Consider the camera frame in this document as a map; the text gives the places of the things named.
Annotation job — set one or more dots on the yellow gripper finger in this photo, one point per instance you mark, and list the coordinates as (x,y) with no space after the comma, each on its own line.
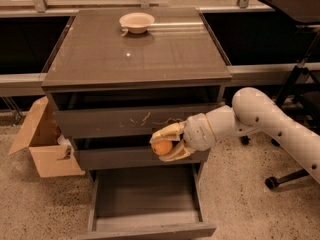
(180,151)
(171,132)

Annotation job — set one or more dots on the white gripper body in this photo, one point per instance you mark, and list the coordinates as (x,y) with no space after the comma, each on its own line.
(198,133)

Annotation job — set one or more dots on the orange fruit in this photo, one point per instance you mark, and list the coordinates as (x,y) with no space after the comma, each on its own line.
(162,147)

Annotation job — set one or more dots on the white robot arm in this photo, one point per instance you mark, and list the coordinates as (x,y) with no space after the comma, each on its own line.
(251,111)

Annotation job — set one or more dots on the grey bottom drawer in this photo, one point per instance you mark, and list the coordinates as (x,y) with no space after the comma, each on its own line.
(148,203)

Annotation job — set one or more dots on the grey drawer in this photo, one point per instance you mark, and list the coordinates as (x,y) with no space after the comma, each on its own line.
(98,153)
(112,113)
(148,203)

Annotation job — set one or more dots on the grey drawer cabinet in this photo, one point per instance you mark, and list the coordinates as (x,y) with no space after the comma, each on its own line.
(98,54)

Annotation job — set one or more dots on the grey middle drawer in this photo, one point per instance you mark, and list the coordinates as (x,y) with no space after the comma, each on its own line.
(98,153)

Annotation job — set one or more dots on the grey top drawer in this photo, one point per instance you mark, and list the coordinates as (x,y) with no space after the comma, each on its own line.
(112,113)

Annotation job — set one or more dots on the black office chair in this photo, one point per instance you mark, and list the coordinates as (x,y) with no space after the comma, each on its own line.
(302,143)

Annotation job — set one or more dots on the black side table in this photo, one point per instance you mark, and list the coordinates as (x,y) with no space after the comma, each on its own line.
(291,32)

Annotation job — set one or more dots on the white plastic bag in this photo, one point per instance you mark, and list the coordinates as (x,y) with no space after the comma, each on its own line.
(63,141)

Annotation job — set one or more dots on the white paper bowl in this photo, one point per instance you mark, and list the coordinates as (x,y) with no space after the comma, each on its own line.
(136,23)

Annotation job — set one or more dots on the open cardboard box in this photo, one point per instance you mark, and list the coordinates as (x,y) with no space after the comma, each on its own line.
(39,133)

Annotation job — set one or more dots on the metal window rail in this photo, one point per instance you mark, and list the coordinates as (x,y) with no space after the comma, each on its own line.
(133,0)

